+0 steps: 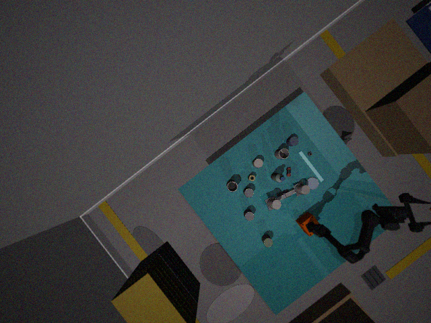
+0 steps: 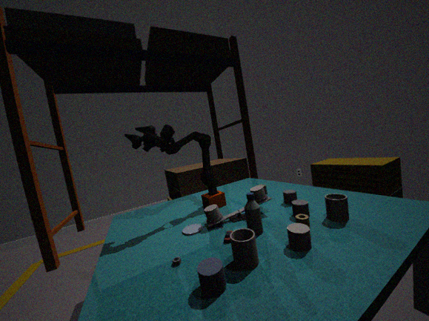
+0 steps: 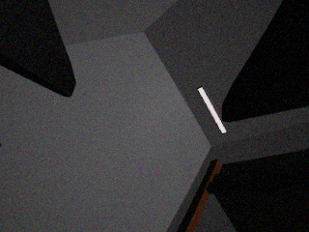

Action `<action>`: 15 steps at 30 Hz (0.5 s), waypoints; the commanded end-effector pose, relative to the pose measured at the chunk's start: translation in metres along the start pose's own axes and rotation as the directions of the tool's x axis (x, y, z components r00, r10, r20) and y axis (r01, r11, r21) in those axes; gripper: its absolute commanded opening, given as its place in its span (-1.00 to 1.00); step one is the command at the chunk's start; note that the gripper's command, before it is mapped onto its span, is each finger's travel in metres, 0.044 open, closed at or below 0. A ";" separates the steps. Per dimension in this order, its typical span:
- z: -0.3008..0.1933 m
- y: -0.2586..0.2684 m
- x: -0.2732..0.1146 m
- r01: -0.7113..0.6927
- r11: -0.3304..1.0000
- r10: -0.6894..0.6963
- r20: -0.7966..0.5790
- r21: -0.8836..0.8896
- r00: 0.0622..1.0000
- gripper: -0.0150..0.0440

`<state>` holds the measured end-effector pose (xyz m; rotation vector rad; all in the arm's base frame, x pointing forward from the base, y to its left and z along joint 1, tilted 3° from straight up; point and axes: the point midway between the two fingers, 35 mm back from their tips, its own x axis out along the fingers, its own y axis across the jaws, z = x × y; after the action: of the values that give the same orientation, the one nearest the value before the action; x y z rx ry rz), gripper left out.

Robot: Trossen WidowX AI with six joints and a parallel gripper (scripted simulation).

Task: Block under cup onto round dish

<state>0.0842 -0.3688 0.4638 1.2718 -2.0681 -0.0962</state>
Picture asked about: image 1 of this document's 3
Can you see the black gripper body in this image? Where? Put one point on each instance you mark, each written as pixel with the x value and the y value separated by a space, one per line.
pixel 406 212

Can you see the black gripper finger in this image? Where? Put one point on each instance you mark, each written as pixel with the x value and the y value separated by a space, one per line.
pixel 418 201
pixel 425 224

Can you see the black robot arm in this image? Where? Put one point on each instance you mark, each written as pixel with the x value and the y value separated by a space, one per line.
pixel 384 217

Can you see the dark bottle with cap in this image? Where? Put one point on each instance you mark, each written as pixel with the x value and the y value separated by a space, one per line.
pixel 277 177

